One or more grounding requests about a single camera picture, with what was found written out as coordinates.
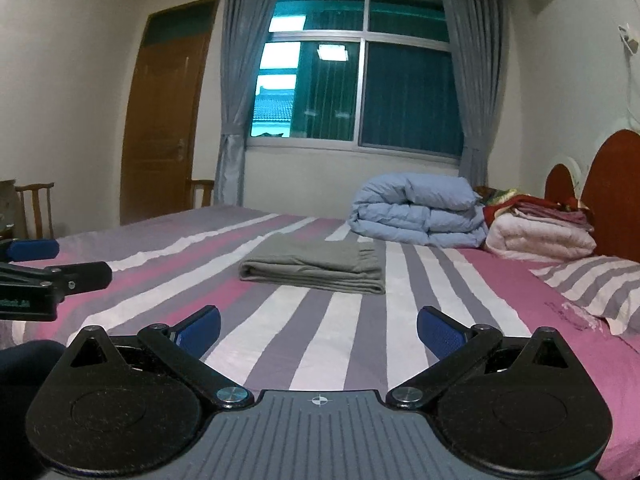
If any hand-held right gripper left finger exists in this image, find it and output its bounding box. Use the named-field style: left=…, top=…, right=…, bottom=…
left=67, top=305, right=253, bottom=411

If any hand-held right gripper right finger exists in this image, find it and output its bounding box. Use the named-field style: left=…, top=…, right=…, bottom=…
left=387, top=306, right=576, bottom=408

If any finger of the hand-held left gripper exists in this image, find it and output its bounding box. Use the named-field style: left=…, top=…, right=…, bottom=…
left=0, top=239, right=60, bottom=262
left=0, top=261, right=113, bottom=295

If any wooden chair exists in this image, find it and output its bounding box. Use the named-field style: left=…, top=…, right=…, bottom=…
left=15, top=182, right=55, bottom=241
left=186, top=179, right=216, bottom=210

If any bed with striped sheet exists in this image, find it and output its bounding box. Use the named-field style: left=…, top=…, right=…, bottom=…
left=0, top=204, right=640, bottom=480

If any folded light blue duvet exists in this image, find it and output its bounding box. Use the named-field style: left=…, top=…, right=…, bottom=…
left=348, top=172, right=488, bottom=248

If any folded pink blanket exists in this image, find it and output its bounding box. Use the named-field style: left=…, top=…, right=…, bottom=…
left=484, top=212, right=597, bottom=262

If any red patterned folded blanket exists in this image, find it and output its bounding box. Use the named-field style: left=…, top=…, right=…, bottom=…
left=475, top=186, right=596, bottom=233

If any striped pillow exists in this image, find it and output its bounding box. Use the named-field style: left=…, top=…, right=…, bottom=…
left=530, top=255, right=640, bottom=336

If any brown wooden door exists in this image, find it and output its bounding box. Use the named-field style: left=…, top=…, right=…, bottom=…
left=120, top=0, right=222, bottom=226

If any red wooden headboard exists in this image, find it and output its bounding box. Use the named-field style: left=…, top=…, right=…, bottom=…
left=544, top=129, right=640, bottom=263

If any grey curtain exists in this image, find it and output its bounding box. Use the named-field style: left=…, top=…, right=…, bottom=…
left=432, top=0, right=511, bottom=188
left=214, top=0, right=291, bottom=207

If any window with metal frame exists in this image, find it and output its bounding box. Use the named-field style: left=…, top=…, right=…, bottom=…
left=245, top=0, right=466, bottom=161

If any white wall cable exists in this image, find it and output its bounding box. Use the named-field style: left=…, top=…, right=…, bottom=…
left=617, top=22, right=640, bottom=126

